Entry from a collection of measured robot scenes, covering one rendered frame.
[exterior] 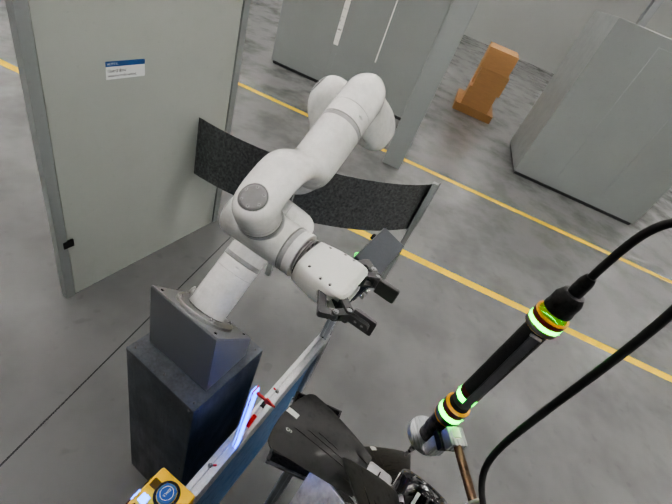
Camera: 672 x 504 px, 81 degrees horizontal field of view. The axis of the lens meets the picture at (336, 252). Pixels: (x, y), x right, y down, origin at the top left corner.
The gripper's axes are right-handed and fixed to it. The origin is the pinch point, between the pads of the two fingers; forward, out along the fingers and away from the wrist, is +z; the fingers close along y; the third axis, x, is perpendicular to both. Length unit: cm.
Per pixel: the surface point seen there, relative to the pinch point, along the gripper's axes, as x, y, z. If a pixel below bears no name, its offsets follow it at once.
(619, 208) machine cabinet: -148, -643, 190
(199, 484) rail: -79, 14, -16
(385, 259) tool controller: -42, -68, -12
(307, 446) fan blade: -45.0, 3.3, 2.1
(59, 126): -59, -45, -160
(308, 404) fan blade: -47.9, -6.9, -3.6
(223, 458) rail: -79, 5, -16
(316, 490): -63, 2, 10
